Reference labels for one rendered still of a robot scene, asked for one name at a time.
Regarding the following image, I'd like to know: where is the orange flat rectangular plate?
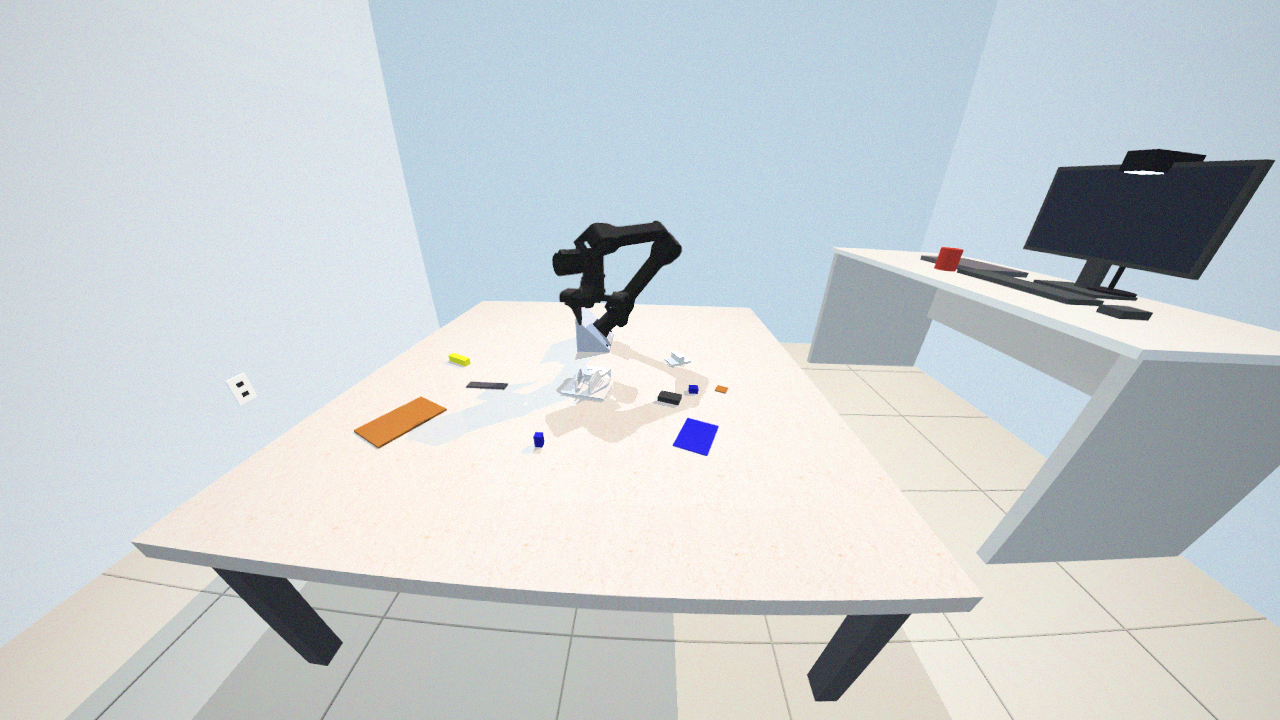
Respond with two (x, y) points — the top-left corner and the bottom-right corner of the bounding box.
(355, 397), (447, 448)

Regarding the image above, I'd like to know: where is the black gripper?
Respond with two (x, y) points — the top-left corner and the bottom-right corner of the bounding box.
(561, 272), (628, 328)

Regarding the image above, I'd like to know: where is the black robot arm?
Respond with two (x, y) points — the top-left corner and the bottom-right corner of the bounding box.
(552, 222), (682, 337)

